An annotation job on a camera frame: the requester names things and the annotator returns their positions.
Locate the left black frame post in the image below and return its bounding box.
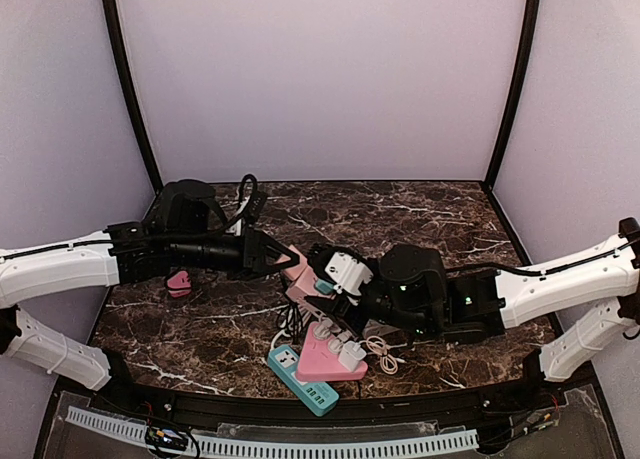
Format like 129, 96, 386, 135
101, 0, 163, 193

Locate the pink usb cable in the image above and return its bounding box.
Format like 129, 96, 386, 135
362, 334, 407, 379

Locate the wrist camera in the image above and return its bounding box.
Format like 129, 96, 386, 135
231, 173, 266, 236
309, 246, 374, 304

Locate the teal charger plug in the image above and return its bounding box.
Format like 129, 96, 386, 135
314, 278, 335, 296

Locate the black frame post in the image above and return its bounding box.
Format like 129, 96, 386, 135
482, 0, 541, 194
101, 0, 163, 193

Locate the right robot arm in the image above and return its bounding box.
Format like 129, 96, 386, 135
308, 218, 639, 382

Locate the white coiled power cord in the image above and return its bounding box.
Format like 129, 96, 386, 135
269, 303, 351, 353

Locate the right black frame post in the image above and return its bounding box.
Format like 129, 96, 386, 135
482, 0, 541, 194

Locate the pink triangular power strip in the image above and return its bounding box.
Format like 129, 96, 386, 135
296, 321, 368, 382

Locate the left circuit board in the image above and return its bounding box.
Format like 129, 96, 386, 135
144, 426, 190, 450

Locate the teal power strip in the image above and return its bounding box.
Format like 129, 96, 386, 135
267, 345, 339, 417

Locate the black front rail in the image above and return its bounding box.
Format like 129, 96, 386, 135
99, 378, 546, 435

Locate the pink cube socket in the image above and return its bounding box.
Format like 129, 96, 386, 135
284, 255, 324, 304

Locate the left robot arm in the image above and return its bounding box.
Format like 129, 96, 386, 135
1, 174, 300, 391

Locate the bright pink plug adapter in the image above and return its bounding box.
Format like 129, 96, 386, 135
165, 270, 192, 298

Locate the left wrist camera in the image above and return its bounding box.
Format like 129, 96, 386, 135
231, 173, 266, 236

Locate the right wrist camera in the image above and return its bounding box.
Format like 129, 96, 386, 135
309, 246, 374, 304

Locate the white slotted cable duct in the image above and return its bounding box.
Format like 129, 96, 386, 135
65, 404, 481, 458

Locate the black cable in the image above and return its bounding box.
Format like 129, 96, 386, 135
277, 301, 314, 343

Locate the white usb charger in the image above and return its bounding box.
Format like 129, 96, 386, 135
338, 341, 368, 373

